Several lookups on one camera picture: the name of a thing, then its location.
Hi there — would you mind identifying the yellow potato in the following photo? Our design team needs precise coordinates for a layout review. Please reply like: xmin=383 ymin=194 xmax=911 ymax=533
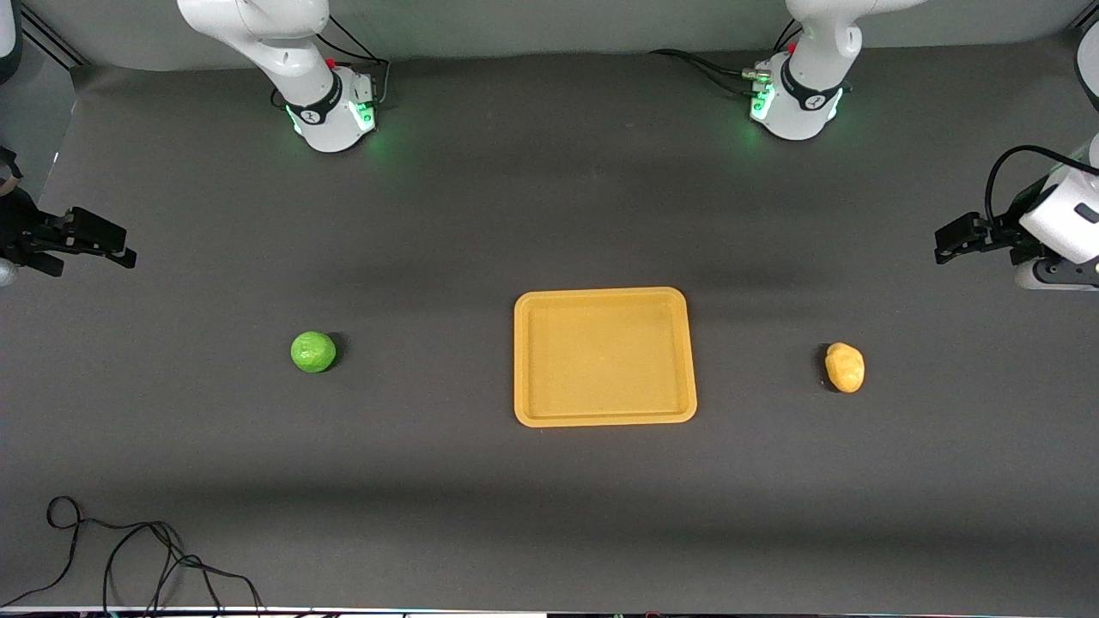
xmin=824 ymin=342 xmax=866 ymax=394

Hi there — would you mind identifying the green lime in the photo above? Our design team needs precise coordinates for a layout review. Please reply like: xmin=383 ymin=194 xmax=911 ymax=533
xmin=290 ymin=331 xmax=338 ymax=374

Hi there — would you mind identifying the orange plastic tray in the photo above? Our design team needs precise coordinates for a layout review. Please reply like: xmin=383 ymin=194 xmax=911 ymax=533
xmin=513 ymin=287 xmax=698 ymax=428

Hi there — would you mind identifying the dark grey table mat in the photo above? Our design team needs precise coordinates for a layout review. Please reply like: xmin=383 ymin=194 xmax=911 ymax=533
xmin=0 ymin=34 xmax=1099 ymax=615

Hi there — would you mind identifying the black aluminium frame rail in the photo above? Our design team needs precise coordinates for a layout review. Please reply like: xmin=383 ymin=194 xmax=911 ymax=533
xmin=17 ymin=7 xmax=91 ymax=68

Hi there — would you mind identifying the thin black loose cable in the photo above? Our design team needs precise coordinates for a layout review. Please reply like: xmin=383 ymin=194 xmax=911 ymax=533
xmin=0 ymin=495 xmax=267 ymax=615

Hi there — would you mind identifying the black right arm base cable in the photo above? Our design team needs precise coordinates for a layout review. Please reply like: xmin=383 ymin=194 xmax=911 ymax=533
xmin=313 ymin=13 xmax=392 ymax=108

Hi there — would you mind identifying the black arm base cable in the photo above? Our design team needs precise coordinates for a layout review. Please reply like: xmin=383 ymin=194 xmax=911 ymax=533
xmin=648 ymin=47 xmax=767 ymax=97
xmin=313 ymin=13 xmax=392 ymax=108

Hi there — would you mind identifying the black left arm base cable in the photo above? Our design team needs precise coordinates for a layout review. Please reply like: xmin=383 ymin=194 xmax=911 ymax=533
xmin=648 ymin=47 xmax=767 ymax=97

